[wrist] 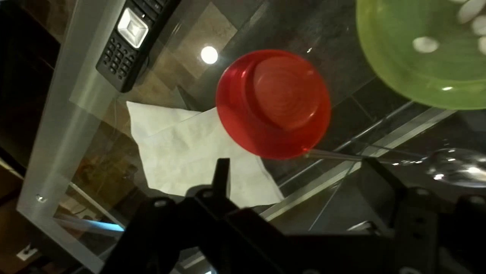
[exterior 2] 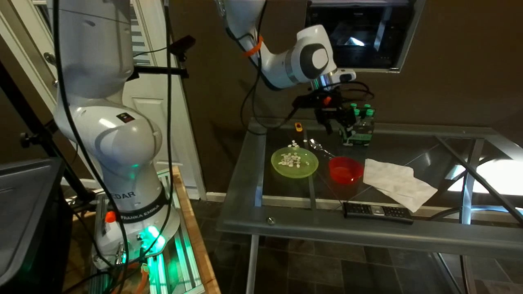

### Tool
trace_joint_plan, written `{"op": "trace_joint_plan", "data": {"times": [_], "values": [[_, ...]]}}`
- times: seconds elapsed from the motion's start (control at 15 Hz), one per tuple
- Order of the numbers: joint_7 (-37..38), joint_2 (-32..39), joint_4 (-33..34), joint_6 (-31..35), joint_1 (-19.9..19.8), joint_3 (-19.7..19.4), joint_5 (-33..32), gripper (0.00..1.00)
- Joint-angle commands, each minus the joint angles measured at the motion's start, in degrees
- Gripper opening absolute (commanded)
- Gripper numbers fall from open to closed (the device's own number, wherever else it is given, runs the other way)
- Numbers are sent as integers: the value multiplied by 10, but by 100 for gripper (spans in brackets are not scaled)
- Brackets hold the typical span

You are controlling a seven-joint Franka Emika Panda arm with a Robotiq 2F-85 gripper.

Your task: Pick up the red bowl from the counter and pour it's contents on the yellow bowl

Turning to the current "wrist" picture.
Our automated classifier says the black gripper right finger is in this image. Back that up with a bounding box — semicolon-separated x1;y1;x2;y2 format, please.
357;157;486;274

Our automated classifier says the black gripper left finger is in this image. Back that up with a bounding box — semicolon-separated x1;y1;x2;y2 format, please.
101;157;306;274

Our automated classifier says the red plastic bowl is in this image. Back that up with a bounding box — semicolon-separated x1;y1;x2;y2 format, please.
214;49;333;162

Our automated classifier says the yellow-green plastic bowl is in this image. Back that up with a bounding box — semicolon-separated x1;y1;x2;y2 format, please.
354;0;486;111

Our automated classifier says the metal spoon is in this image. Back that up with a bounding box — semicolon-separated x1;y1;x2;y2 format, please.
303;145;486;191

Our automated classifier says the white paper napkin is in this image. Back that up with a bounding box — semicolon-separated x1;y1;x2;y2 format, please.
125;99;286;210

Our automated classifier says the black remote control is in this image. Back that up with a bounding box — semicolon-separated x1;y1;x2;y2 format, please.
94;0;183;95

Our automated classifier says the glass table with metal frame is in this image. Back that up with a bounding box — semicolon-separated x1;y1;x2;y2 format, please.
14;0;486;274

